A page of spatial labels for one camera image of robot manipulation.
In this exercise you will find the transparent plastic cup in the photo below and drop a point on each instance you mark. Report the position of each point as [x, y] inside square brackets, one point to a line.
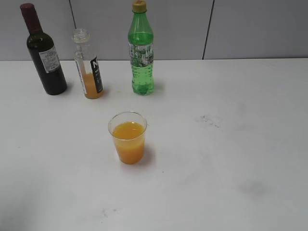
[128, 130]

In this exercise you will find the orange juice bottle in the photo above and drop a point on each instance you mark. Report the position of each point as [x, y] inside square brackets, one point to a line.
[87, 64]

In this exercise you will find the green soda bottle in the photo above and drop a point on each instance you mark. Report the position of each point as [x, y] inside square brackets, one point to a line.
[141, 52]

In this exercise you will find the dark red wine bottle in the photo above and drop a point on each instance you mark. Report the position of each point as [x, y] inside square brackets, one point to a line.
[43, 53]

